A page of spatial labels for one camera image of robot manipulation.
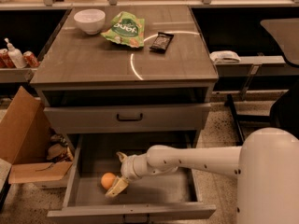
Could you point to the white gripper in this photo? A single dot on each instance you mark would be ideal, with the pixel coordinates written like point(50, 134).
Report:
point(128, 168)

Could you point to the orange fruit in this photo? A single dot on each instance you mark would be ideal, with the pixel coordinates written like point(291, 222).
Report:
point(107, 180)

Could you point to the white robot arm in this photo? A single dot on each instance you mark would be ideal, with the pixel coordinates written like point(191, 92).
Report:
point(266, 167)

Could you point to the open middle drawer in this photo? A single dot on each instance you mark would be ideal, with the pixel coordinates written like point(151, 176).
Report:
point(150, 200)

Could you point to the closed top drawer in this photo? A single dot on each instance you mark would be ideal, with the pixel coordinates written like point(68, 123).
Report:
point(128, 118)

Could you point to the grey drawer cabinet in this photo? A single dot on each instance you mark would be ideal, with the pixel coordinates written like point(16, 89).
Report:
point(87, 70)

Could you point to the brown cardboard box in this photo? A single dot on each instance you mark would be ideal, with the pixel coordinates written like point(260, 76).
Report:
point(24, 142)

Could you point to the black snack bar wrapper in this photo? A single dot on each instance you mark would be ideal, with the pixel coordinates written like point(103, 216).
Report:
point(161, 42)

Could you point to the green snack bag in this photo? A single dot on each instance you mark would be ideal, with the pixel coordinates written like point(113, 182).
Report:
point(126, 29)

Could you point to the red soda can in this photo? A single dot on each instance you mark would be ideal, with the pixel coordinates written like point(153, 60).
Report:
point(5, 60)
point(31, 59)

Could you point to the grey side shelf left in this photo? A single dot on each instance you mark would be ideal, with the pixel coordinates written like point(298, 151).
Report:
point(15, 75)

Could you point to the white ceramic bowl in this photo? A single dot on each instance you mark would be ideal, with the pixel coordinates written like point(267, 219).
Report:
point(91, 21)

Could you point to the white pump bottle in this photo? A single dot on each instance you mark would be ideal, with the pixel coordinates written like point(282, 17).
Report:
point(15, 55)

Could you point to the red soda can left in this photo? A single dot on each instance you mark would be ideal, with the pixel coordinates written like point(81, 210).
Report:
point(5, 60)

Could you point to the black office chair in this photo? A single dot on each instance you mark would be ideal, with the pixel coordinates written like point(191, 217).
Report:
point(284, 112)

